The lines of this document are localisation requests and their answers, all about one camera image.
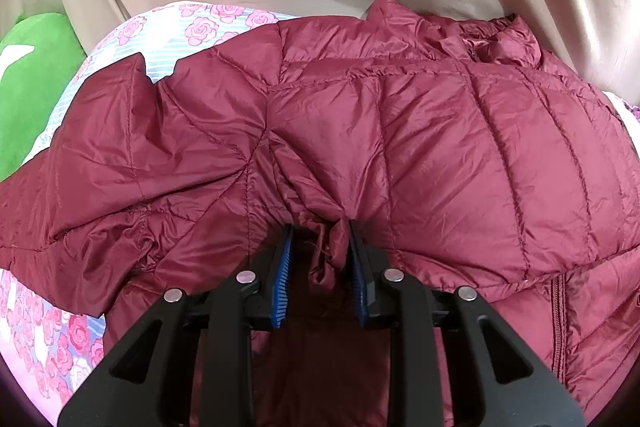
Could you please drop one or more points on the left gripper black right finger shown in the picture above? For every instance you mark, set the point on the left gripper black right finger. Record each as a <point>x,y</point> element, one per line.
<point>368,264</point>

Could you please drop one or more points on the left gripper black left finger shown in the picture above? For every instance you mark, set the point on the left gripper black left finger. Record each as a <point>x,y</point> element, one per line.
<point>276,286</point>

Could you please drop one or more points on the maroon quilted down jacket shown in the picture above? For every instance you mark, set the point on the maroon quilted down jacket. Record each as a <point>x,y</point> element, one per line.
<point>400,146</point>

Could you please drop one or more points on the pink floral bed quilt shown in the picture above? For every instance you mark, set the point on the pink floral bed quilt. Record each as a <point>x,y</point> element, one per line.
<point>165,41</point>

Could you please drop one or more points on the green plush pillow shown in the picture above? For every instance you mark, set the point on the green plush pillow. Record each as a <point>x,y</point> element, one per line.
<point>40,54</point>

